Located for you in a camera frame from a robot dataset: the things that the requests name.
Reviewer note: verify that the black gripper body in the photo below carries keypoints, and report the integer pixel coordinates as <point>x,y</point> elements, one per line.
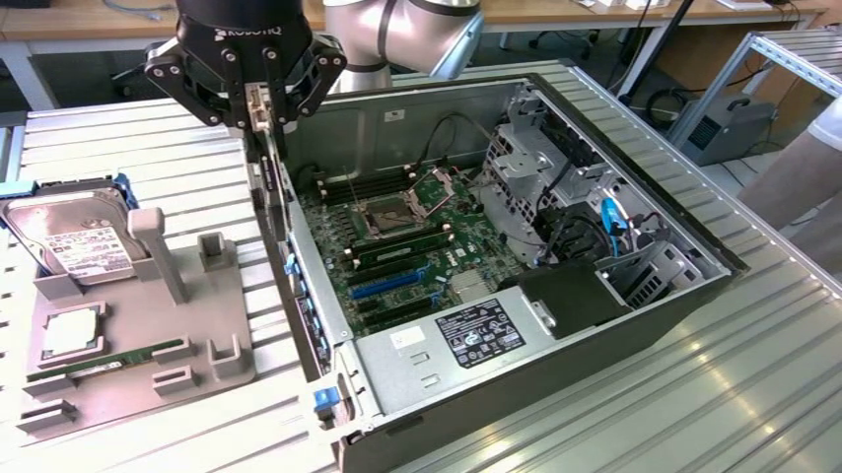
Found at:
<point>243,20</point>

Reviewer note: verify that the graphics card with metal bracket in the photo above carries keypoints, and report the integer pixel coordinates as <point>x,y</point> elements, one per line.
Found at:
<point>270,167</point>

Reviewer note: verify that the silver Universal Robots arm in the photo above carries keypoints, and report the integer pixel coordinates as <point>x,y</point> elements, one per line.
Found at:
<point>369,34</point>

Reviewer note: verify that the black office chair base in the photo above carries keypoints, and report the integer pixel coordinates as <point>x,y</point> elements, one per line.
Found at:
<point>586,42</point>
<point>131,74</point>

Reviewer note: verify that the thin metal locking lever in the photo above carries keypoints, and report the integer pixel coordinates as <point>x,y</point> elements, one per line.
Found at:
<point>353,189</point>

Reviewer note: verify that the metal socket cover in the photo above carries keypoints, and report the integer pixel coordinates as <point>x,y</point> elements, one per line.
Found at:
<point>418,197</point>

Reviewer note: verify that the CPU socket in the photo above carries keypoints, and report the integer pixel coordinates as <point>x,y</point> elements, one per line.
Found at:
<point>389,214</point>

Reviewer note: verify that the hard disk with blue rails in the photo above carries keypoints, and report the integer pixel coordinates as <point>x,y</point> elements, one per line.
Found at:
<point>79,222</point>

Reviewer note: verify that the green RAM stick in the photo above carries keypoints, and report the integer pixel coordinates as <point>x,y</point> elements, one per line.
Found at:
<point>95,367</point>
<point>396,254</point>

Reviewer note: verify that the silver metal disk bay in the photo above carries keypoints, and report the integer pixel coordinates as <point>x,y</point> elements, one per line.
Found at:
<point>536,165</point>

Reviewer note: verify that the wooden desk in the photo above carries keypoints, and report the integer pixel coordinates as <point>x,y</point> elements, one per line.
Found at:
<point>573,17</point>

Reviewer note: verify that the long black expansion slot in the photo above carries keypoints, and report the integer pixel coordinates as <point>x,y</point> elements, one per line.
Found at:
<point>394,305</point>
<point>385,275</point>
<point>402,316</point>

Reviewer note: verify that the green motherboard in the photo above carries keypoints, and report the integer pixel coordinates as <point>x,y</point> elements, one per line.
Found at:
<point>490,241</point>

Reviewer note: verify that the blue expansion slot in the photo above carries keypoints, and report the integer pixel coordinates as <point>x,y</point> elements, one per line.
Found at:
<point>389,287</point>

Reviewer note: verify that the grey parts rack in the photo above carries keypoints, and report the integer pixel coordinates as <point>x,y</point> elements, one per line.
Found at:
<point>131,315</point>

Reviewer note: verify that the silver chipset heatsink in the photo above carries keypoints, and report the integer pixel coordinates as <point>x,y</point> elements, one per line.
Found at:
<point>470,288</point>

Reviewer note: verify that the silver CPU chip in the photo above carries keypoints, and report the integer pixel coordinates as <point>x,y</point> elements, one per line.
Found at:
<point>69,332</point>

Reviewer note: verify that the black stand pole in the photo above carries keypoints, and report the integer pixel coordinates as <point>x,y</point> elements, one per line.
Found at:
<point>684,7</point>

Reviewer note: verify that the black plastic shroud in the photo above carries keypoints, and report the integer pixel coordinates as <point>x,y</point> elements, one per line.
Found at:
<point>573,300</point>

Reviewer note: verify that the silver power supply with label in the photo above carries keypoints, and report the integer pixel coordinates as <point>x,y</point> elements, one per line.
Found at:
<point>408,367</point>

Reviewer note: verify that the blue case latch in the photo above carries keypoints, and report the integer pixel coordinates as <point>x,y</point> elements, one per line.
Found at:
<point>325,398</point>

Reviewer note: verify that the open black PC case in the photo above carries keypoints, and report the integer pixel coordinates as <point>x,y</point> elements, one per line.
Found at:
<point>592,374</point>

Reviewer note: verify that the aluminium frame table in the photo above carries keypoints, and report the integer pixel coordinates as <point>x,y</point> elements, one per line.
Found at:
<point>789,54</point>

